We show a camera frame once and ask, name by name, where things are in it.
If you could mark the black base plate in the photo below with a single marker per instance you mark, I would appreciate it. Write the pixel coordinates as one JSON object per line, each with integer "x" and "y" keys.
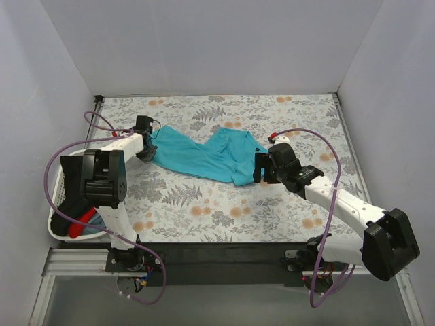
{"x": 217, "y": 263}

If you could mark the turquoise t shirt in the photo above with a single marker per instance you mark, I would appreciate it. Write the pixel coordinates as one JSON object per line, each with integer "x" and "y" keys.
{"x": 227, "y": 156}

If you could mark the red t shirt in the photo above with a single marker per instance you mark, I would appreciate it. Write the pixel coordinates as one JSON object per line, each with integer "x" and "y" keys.
{"x": 76, "y": 229}

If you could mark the black t shirt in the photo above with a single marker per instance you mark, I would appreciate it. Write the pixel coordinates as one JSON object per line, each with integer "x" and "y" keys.
{"x": 73, "y": 205}

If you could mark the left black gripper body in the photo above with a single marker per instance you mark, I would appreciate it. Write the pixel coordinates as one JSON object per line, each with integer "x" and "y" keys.
{"x": 148, "y": 149}

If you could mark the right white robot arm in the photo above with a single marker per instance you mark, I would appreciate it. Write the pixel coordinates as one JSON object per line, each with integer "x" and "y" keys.
{"x": 386, "y": 242}

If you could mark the aluminium frame rail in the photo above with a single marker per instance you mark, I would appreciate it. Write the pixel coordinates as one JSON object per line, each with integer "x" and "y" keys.
{"x": 75, "y": 262}

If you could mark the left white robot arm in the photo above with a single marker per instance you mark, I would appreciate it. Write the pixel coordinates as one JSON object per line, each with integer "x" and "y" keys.
{"x": 95, "y": 182}

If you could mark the floral table mat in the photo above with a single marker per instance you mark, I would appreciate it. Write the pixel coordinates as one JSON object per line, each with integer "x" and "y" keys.
{"x": 163, "y": 205}

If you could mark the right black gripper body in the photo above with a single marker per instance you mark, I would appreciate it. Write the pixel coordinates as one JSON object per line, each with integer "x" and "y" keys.
{"x": 259, "y": 167}

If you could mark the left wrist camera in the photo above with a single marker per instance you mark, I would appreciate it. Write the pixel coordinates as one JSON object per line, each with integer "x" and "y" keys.
{"x": 143, "y": 124}

